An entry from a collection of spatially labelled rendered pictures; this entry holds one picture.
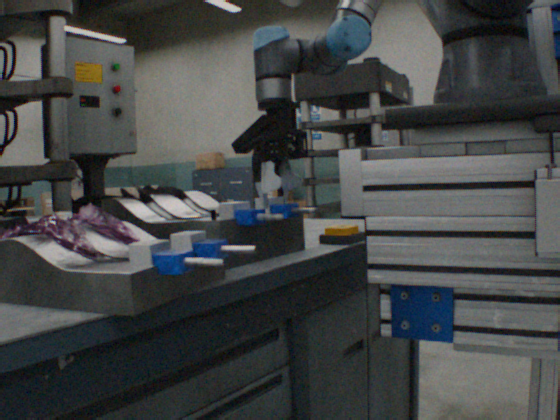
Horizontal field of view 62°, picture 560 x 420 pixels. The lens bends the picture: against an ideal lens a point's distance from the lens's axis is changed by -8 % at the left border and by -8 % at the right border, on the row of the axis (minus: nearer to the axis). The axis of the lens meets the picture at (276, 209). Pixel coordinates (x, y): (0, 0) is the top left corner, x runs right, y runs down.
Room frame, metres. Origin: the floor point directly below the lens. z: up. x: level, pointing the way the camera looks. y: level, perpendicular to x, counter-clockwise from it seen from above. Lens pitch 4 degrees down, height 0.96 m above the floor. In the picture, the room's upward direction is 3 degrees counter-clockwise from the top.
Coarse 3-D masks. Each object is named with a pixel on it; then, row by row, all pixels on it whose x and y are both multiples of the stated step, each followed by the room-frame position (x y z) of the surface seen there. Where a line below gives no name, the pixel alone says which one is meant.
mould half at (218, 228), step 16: (192, 192) 1.27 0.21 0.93; (112, 208) 1.09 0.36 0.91; (128, 208) 1.06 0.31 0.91; (144, 208) 1.08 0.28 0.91; (176, 208) 1.14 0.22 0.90; (208, 208) 1.20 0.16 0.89; (144, 224) 1.02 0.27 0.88; (160, 224) 0.99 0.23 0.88; (176, 224) 0.96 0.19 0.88; (192, 224) 0.94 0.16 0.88; (208, 224) 0.91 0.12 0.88; (224, 224) 0.90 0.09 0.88; (272, 224) 1.01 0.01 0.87; (288, 224) 1.05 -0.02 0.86; (240, 240) 0.93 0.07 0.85; (256, 240) 0.97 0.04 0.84; (272, 240) 1.01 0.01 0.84; (288, 240) 1.05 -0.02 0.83; (304, 240) 1.10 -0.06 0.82; (240, 256) 0.93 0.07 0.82; (256, 256) 0.97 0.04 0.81; (272, 256) 1.01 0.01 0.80
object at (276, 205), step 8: (256, 200) 1.04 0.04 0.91; (272, 200) 1.03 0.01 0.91; (280, 200) 1.05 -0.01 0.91; (256, 208) 1.04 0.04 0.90; (272, 208) 1.02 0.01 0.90; (280, 208) 1.01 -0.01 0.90; (288, 208) 1.00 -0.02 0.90; (296, 208) 1.00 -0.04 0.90; (304, 208) 0.99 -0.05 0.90; (312, 208) 0.98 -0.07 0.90; (288, 216) 1.00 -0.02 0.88; (296, 216) 1.02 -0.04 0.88
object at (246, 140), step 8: (256, 120) 1.03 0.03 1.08; (264, 120) 1.02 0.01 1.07; (248, 128) 1.05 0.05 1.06; (256, 128) 1.03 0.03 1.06; (264, 128) 1.03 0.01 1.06; (240, 136) 1.06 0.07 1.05; (248, 136) 1.05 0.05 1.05; (256, 136) 1.05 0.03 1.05; (232, 144) 1.08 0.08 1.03; (240, 144) 1.06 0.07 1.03; (248, 144) 1.06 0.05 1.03; (240, 152) 1.08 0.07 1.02; (248, 152) 1.09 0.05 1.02
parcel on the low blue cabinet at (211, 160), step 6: (198, 156) 8.48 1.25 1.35; (204, 156) 8.41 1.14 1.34; (210, 156) 8.36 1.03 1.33; (216, 156) 8.37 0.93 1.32; (222, 156) 8.52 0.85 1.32; (198, 162) 8.47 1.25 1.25; (204, 162) 8.40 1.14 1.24; (210, 162) 8.36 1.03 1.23; (216, 162) 8.37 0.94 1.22; (222, 162) 8.51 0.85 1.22; (198, 168) 8.49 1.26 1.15; (204, 168) 8.43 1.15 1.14; (210, 168) 8.37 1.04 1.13; (216, 168) 8.38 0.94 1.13; (222, 168) 8.52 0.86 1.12
